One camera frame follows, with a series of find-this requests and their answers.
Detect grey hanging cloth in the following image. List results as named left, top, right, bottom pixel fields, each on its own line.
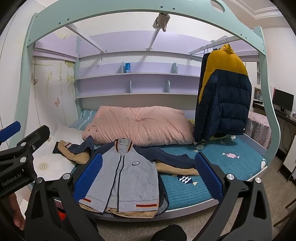
left=153, top=13, right=171, bottom=32

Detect teal striped cloth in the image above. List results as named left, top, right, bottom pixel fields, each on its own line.
left=70, top=109, right=97, bottom=130

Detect black computer monitor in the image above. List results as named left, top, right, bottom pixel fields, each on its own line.
left=272, top=88, right=295, bottom=112

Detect dark desk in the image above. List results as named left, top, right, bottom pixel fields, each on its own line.
left=252, top=102, right=296, bottom=181

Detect person's black pants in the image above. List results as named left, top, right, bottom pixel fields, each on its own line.
left=150, top=224, right=188, bottom=241

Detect lilac shelf unit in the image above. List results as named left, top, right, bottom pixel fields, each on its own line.
left=75, top=35, right=201, bottom=99

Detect metal clothes hanger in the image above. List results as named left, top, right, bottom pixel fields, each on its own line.
left=186, top=45, right=219, bottom=62

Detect person's left hand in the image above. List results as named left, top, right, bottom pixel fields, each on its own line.
left=8, top=193, right=25, bottom=230

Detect teal quilted mattress pad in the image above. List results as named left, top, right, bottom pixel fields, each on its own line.
left=69, top=109, right=267, bottom=211

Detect yellow navy puffer jacket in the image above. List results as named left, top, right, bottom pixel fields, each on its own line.
left=194, top=44, right=252, bottom=143

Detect white floral wardrobe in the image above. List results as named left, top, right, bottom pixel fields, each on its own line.
left=32, top=57, right=77, bottom=135

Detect white pillow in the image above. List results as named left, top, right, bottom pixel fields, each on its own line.
left=32, top=123, right=85, bottom=182

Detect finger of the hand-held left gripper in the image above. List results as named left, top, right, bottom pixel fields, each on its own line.
left=0, top=121, right=22, bottom=143
left=0, top=125, right=51, bottom=171

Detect pink printed cloth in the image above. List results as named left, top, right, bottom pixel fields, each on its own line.
left=245, top=112, right=271, bottom=150

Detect grey navy tan jacket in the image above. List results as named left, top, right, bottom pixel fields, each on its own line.
left=53, top=136, right=200, bottom=219

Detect pink quilt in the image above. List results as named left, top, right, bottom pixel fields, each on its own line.
left=83, top=105, right=195, bottom=147

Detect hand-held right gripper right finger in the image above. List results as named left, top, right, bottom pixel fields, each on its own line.
left=194, top=152, right=278, bottom=241

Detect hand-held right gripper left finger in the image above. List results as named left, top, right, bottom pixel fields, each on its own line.
left=24, top=153, right=104, bottom=241

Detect pale green bunk bed frame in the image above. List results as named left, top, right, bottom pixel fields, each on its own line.
left=14, top=0, right=281, bottom=222

